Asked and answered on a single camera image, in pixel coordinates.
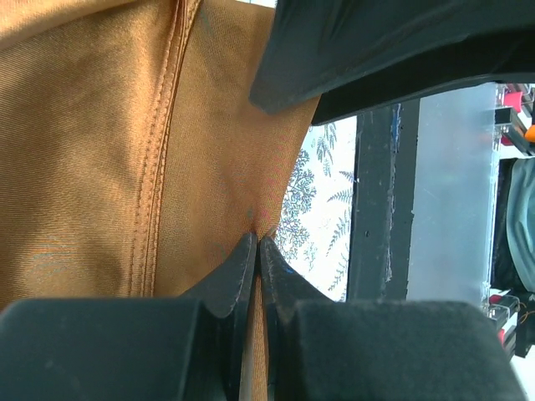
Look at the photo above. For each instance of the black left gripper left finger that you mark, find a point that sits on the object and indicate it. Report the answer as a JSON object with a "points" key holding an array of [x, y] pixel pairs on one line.
{"points": [[192, 347]]}

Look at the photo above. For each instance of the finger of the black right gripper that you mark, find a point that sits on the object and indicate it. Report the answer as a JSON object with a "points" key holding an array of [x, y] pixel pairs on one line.
{"points": [[358, 55]]}

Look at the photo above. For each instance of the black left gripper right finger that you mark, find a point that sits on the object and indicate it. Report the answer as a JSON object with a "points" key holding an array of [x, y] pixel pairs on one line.
{"points": [[319, 349]]}

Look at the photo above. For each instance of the orange cloth napkin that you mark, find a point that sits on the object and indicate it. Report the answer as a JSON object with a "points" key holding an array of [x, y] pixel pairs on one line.
{"points": [[132, 159]]}

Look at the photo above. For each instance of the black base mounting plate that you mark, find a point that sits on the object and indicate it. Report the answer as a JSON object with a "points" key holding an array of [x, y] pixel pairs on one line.
{"points": [[382, 205]]}

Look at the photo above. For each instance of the floral patterned table mat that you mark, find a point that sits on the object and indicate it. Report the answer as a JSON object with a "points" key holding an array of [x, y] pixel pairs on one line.
{"points": [[314, 230]]}

